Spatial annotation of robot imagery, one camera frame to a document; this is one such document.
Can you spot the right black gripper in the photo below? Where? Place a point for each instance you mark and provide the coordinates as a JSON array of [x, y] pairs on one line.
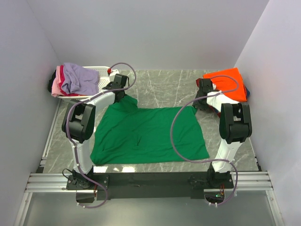
[[202, 107]]

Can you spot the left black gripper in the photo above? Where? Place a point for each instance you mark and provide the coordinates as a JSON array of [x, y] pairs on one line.
[[109, 85]]

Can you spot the green t shirt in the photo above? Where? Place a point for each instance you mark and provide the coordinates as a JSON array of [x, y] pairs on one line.
[[127, 134]]

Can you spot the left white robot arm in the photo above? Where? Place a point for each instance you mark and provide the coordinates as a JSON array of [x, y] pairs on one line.
[[79, 124]]

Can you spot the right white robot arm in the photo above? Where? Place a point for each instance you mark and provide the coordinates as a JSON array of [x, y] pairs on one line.
[[235, 127]]

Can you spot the white plastic laundry basket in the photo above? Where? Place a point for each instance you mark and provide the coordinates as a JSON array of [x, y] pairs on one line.
[[103, 80]]

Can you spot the orange folded t shirt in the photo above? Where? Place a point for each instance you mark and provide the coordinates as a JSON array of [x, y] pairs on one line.
[[223, 82]]

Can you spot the lilac t shirt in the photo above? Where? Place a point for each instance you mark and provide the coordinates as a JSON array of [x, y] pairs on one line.
[[92, 82]]

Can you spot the magenta t shirt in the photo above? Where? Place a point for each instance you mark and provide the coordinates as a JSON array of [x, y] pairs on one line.
[[62, 77]]

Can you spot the pink t shirt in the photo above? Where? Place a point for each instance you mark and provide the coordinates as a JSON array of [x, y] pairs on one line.
[[55, 89]]

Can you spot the black t shirt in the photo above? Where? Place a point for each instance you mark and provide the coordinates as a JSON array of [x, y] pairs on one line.
[[52, 82]]

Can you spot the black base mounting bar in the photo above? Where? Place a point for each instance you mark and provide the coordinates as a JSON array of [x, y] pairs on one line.
[[150, 185]]

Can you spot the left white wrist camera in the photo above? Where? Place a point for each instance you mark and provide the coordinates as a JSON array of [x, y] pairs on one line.
[[112, 73]]

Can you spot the aluminium rail frame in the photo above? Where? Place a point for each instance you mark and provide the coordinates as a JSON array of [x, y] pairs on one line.
[[46, 202]]

